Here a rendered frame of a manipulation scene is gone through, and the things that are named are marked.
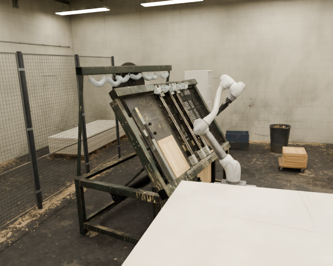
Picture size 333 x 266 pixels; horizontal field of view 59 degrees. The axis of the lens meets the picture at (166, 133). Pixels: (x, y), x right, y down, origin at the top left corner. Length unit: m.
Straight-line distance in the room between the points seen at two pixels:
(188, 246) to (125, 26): 9.05
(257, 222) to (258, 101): 7.87
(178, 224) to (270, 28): 8.02
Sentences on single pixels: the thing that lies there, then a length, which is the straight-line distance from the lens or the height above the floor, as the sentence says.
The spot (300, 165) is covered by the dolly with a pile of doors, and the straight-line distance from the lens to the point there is 6.46.
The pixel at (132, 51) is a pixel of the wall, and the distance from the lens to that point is 9.43.
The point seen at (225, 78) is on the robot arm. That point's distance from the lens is 3.26.
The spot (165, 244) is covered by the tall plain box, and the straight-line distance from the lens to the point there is 0.74.
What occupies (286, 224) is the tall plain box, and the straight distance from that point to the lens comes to 0.86.
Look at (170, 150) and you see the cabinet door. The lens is 3.62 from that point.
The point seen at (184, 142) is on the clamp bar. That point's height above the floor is 1.18.
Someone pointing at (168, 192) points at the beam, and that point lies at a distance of 3.21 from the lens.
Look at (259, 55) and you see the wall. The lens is 8.59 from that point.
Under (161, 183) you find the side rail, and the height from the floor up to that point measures 0.95.
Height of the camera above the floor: 2.16
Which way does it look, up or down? 13 degrees down
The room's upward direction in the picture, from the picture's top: 2 degrees counter-clockwise
